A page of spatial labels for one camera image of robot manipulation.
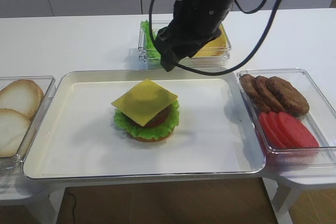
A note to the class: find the middle red tomato slice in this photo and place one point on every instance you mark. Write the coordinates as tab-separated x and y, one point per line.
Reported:
284	142

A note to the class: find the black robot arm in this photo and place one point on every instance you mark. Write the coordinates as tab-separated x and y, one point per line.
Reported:
194	24

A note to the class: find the middle brown patty in bin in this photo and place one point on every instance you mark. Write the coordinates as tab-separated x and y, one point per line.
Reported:
260	84

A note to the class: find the brown burger patty on stack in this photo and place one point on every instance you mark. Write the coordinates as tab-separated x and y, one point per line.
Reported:
157	120

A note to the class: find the front red tomato slice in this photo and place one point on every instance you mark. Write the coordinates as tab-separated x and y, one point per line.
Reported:
296	132

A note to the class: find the back brown patty in bin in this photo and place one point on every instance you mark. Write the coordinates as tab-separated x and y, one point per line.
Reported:
247	83

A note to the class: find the back red tomato slice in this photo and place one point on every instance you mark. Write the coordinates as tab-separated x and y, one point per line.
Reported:
267	131

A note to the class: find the green lettuce leaf on burger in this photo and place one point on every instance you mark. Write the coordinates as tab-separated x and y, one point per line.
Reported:
172	120

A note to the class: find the yellow cheese slice stack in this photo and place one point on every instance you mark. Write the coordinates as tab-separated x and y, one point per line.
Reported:
215	47

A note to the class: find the bun half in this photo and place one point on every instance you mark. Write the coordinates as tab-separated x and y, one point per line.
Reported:
14	126
23	96

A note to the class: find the clear bin with patties tomatoes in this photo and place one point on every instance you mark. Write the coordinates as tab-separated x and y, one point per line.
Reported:
320	121

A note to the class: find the green lettuce in bin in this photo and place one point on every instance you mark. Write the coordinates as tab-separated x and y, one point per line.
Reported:
149	46

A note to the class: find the white serving tray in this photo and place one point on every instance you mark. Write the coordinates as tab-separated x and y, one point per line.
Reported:
77	140

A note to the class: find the clear bin with buns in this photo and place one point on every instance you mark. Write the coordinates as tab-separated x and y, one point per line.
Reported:
13	164

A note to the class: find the front brown patty in bin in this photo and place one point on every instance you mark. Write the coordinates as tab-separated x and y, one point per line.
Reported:
288	96

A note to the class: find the red tomato slice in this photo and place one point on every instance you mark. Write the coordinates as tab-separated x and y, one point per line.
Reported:
284	142
296	132
267	131

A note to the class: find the brown patty in bin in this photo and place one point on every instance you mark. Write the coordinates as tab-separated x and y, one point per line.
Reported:
260	84
288	96
247	83

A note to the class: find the bottom burger bun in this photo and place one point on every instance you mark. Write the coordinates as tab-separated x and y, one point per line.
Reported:
151	135

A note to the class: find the clear bin with lettuce cheese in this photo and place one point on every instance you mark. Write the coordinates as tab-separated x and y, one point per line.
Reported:
194	62

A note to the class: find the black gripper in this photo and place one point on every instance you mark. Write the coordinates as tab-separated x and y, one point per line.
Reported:
194	21

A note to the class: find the upper bun half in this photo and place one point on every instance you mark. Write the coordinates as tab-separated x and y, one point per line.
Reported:
23	96

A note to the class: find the lower bun half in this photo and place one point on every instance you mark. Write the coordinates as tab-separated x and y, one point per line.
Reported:
14	126

